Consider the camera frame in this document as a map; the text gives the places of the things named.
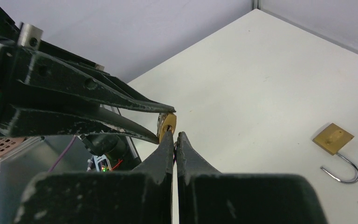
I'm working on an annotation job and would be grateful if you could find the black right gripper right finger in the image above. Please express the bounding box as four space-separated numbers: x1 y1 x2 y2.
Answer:
176 132 327 224

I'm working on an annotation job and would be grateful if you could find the left aluminium frame rail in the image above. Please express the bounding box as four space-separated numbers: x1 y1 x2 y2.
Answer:
252 0 260 10

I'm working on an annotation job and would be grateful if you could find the large brass padlock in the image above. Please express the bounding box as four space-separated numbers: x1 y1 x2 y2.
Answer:
312 123 358 184

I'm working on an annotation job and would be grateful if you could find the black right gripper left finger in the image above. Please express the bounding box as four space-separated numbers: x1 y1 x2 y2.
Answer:
13 131 174 224

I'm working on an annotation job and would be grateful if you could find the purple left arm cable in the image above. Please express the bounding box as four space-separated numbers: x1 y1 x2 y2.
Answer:
48 134 78 173

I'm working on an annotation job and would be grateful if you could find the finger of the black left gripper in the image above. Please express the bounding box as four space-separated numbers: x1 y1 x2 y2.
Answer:
0 46 175 113
0 105 159 144

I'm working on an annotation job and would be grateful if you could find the small brass padlock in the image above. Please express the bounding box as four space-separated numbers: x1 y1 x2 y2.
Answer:
157 112 177 143

